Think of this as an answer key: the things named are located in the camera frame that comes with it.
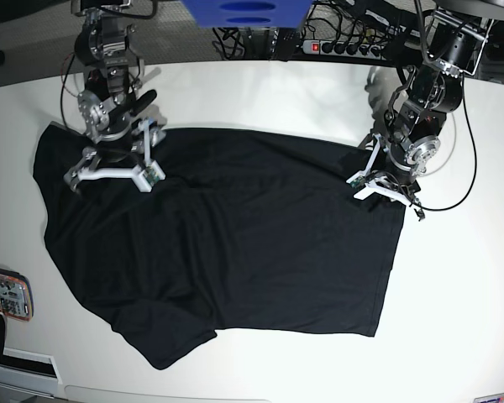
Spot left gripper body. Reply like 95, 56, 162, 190
371, 169, 422, 208

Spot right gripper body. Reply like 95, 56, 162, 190
81, 129, 151, 172

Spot black T-shirt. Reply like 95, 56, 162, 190
33, 124, 406, 369

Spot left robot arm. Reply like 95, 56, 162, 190
362, 1, 497, 217

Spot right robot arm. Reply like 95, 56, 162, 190
64, 1, 165, 192

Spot white power strip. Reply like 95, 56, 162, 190
301, 39, 386, 60

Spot white tray with black slot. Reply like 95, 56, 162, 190
0, 348, 62, 399

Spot black power adapter box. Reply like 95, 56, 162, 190
271, 28, 301, 61

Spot blue plastic box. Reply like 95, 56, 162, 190
182, 0, 312, 28

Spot colourful sticker at table edge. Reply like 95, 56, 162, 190
472, 392, 504, 403

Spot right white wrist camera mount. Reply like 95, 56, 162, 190
64, 118, 166, 193

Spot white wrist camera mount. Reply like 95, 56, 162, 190
64, 118, 166, 193
346, 133, 426, 221

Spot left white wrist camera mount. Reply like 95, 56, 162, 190
346, 133, 426, 221

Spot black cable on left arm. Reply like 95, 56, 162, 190
411, 0, 478, 212

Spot tangled black cables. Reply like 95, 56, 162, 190
212, 0, 425, 60

